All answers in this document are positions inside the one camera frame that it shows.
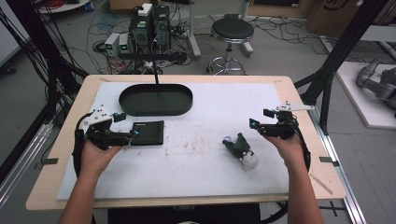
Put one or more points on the aluminium rail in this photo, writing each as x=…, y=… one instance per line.
x=339, y=174
x=21, y=161

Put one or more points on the small black white toy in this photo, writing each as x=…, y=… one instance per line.
x=239, y=147

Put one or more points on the black bar on stand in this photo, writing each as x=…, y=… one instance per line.
x=152, y=56

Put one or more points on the thin wooden strip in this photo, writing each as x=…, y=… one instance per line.
x=321, y=184

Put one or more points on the white box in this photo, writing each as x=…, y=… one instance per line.
x=145, y=9

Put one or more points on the black computer tower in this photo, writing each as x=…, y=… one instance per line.
x=140, y=34
x=162, y=26

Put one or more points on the brown cardboard box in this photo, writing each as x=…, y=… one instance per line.
x=333, y=15

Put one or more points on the black case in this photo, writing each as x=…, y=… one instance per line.
x=148, y=133

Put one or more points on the wooden table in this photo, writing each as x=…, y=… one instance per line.
x=314, y=183

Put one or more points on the black oval tray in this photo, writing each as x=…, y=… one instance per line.
x=155, y=101

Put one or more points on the grey power supply unit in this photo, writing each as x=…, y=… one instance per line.
x=112, y=43
x=124, y=43

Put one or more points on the black tape piece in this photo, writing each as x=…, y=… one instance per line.
x=328, y=160
x=49, y=161

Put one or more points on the white platform board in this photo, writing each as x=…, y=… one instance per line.
x=355, y=99

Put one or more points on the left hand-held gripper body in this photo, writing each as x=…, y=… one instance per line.
x=101, y=133

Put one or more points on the white table mat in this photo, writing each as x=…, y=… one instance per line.
x=193, y=174

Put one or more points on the person's left hand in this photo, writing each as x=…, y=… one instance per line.
x=96, y=158

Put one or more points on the person's dark clothing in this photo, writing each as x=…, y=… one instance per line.
x=186, y=214

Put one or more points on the person's right hand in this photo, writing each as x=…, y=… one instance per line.
x=289, y=151

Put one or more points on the white table leg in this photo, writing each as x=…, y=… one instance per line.
x=193, y=34

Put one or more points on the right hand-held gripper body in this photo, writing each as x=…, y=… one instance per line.
x=280, y=126

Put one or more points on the black round stool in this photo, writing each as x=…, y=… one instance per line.
x=232, y=29

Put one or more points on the black metal frame post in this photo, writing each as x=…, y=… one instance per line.
x=342, y=46

